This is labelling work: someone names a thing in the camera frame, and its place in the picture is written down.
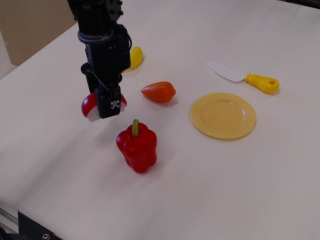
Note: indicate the yellow plastic plate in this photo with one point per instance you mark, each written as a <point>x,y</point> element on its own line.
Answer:
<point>223,116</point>

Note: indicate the orange toy carrot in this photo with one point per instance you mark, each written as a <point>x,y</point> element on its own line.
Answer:
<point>162,91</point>

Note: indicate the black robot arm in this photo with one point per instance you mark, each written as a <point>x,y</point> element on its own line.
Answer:
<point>98,18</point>

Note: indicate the yellow toy banana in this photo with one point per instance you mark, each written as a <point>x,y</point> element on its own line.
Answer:
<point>136,58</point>

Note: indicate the toy knife with yellow handle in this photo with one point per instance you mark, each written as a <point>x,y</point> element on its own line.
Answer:
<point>265,84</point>

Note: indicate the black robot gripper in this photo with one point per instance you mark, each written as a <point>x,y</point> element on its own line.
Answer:
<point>107,58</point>

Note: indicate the black corner bracket with screw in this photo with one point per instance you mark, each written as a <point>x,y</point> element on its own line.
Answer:
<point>33,230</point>

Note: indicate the red toy bell pepper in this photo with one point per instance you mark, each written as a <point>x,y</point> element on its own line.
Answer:
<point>138,145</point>

